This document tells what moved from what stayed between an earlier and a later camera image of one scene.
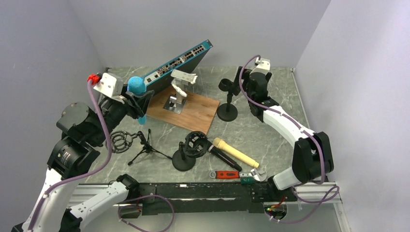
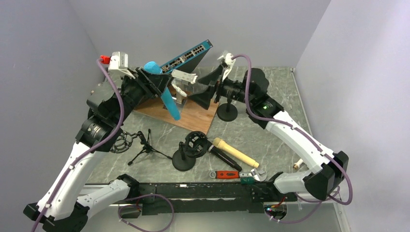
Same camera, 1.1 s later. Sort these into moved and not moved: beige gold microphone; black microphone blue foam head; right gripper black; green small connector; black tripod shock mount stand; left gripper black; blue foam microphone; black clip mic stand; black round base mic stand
Moved: right gripper black; left gripper black; blue foam microphone
Not moved: beige gold microphone; black microphone blue foam head; black round base mic stand; black tripod shock mount stand; black clip mic stand; green small connector
